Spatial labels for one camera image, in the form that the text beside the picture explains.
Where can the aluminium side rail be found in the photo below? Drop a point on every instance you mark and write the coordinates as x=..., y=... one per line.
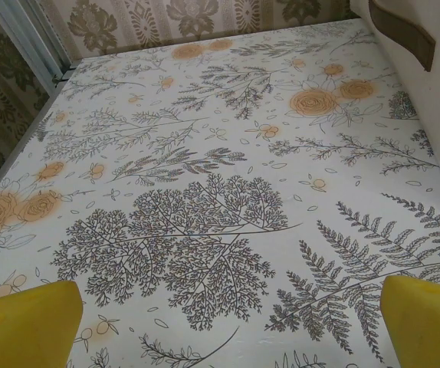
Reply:
x=31, y=117

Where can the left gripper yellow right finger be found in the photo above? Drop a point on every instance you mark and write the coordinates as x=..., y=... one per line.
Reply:
x=427, y=326

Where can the floral table cover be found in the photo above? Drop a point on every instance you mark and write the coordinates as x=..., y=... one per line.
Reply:
x=220, y=184

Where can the aluminium frame post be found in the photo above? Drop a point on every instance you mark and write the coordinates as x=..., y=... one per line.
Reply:
x=32, y=38

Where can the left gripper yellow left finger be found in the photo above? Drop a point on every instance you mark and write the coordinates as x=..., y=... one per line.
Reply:
x=20, y=329

